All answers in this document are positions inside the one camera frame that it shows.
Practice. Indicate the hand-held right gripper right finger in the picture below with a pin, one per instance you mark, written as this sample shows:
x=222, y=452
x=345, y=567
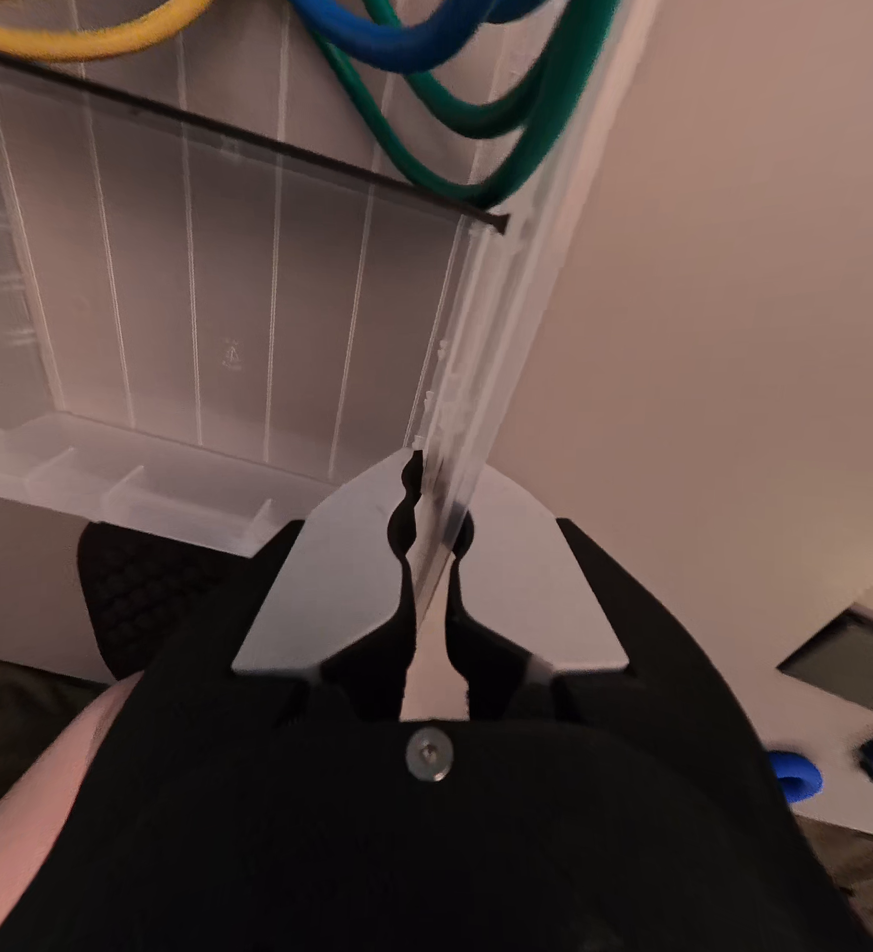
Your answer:
x=533, y=595

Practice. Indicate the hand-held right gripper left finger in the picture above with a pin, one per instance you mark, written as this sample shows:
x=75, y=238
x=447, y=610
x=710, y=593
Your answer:
x=332, y=587

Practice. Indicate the dark grey adapter box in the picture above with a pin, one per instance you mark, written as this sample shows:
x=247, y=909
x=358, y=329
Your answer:
x=853, y=662

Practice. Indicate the person's right forearm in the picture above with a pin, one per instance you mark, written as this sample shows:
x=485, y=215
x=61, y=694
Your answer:
x=35, y=818

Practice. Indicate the clear plastic bin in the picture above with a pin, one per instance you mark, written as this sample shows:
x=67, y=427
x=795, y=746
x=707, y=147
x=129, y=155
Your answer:
x=183, y=297

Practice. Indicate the black bin divider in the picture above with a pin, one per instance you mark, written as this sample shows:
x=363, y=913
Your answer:
x=492, y=221

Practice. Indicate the black wrist rest pad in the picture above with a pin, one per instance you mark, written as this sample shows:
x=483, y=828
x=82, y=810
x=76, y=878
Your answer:
x=146, y=595

